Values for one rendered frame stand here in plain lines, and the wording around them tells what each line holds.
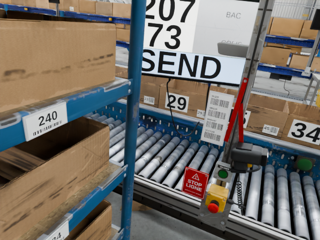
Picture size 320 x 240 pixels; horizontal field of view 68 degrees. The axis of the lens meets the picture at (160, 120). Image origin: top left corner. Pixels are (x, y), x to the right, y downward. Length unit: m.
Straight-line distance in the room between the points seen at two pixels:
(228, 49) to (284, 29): 5.04
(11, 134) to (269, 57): 5.56
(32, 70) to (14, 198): 0.18
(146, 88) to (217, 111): 0.86
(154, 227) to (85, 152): 1.55
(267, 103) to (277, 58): 3.98
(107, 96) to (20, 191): 0.19
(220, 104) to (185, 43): 0.26
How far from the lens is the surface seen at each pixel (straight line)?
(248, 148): 0.84
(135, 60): 0.47
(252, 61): 0.83
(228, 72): 0.93
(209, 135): 0.90
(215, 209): 0.93
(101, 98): 0.39
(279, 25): 5.94
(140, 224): 1.98
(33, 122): 0.31
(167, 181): 1.16
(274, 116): 1.48
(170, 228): 1.98
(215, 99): 0.85
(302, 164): 1.51
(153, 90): 1.62
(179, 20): 0.91
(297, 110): 1.78
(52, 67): 0.35
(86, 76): 0.41
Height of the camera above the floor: 1.46
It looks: 23 degrees down
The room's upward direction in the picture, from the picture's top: 6 degrees clockwise
